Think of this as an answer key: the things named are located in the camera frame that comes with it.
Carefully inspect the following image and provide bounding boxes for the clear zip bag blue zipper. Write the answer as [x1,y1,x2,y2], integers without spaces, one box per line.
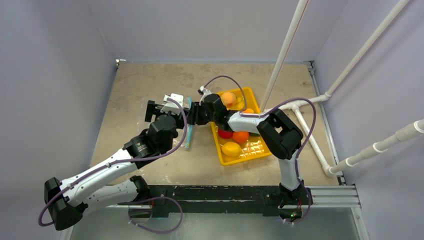
[184,97,193,149]

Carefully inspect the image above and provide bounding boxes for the orange peach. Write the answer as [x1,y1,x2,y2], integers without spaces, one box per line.
[220,91,237,108]

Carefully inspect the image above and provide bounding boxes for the red apple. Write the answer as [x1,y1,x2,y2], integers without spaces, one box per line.
[217,128,233,139]

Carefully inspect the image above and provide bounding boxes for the yellow lemon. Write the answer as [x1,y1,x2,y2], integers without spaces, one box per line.
[221,141,242,158]

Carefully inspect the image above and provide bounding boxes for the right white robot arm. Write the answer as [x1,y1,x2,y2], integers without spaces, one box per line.
[185,93,313,209]

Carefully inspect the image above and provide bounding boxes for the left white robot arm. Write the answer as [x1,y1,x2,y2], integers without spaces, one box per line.
[38,98,188,231]

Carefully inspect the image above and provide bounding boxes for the yellow banana bunch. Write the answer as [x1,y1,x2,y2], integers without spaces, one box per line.
[233,97,245,111]

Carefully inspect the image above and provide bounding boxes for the orange yellow mango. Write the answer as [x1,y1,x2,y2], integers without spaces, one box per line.
[242,108,255,114]

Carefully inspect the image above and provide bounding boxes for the orange fruit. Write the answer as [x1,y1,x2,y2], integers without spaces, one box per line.
[232,131,250,144]

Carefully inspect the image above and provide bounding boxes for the green avocado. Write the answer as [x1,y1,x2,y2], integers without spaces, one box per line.
[249,132,261,137]

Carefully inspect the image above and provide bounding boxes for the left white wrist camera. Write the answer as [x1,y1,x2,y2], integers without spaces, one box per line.
[160,93,184,115]

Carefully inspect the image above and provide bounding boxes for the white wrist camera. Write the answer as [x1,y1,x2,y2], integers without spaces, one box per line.
[160,93,184,115]
[197,85,212,97]

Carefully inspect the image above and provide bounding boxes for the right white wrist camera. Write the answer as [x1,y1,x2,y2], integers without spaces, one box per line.
[197,85,212,97]

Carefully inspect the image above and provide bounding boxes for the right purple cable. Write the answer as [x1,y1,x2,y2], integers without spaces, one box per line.
[202,75,318,226]

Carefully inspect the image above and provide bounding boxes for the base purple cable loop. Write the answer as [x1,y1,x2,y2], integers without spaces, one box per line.
[127,196,184,235]

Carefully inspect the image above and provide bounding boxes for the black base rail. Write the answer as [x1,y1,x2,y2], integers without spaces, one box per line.
[117,184,314,219]

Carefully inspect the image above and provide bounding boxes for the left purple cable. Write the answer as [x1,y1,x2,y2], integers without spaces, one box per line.
[38,97,189,228]

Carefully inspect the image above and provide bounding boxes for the aluminium frame rail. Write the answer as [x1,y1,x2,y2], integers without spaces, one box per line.
[306,61,370,240]

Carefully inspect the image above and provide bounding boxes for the white pvc pipe frame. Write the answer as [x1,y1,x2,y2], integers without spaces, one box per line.
[260,0,424,177]

